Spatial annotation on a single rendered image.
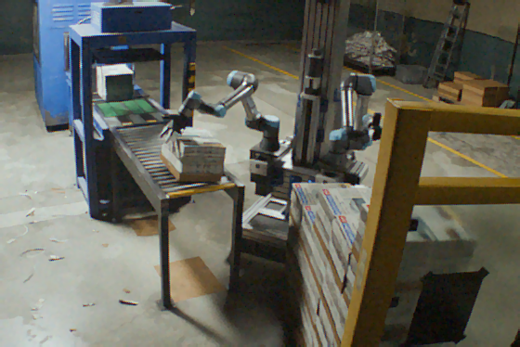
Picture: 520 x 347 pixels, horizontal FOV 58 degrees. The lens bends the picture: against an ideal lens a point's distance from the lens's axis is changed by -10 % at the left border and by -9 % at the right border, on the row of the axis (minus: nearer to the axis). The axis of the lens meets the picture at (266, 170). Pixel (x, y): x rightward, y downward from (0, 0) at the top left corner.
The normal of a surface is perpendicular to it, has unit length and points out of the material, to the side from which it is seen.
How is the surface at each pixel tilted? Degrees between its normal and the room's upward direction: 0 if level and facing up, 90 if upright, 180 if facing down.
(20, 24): 90
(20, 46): 90
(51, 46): 90
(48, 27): 90
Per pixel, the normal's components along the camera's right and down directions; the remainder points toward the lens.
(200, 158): 0.48, 0.38
